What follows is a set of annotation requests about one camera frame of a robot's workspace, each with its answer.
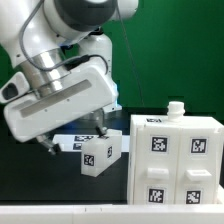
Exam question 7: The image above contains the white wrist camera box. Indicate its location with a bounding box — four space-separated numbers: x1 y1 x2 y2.
0 72 30 104

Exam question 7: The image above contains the white cabinet top block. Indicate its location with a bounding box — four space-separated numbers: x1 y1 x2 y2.
81 129 122 177

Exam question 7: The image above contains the white cabinet body box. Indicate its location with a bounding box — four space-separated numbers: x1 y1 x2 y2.
127 101 224 205

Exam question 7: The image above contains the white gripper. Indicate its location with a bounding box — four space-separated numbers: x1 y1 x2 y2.
4 58 118 155

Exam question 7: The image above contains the white marker sheet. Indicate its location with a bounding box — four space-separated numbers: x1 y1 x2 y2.
53 134 130 152

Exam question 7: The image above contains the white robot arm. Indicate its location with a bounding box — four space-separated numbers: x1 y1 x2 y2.
0 0 139 154

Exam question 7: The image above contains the white cabinet door panel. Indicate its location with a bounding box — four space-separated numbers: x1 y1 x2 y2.
133 131 179 205

